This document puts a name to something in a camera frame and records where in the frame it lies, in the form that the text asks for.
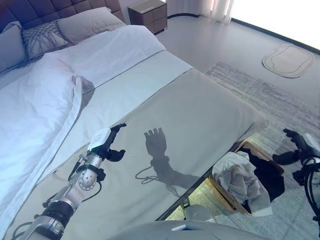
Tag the brown padded headboard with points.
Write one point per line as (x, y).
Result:
(37, 10)

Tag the small beige floor mat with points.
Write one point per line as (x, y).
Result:
(287, 61)

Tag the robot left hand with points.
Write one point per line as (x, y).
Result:
(100, 140)

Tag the grey robot torso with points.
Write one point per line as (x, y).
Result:
(175, 231)

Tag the grey patterned cushion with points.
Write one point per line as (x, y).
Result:
(42, 40)

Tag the cream garment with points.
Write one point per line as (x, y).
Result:
(235, 175)

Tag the silver robot right leg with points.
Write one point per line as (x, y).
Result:
(200, 212)

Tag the black garment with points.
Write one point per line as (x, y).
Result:
(270, 175)

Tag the brown wicker basket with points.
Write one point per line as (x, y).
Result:
(225, 197)

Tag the black floor edge strip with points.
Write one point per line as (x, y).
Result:
(275, 35)

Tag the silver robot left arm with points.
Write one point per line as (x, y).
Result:
(85, 180)

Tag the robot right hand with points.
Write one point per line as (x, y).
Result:
(303, 147)

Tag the sheer white curtain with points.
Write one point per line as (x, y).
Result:
(205, 8)

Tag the grey striped rug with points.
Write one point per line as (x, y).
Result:
(262, 95)

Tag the white duvet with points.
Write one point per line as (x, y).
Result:
(37, 100)

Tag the bed with pale sheet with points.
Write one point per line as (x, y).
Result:
(150, 72)

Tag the beige bed foot cover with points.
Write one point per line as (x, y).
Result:
(200, 107)

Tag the brown wooden nightstand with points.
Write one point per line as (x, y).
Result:
(150, 17)

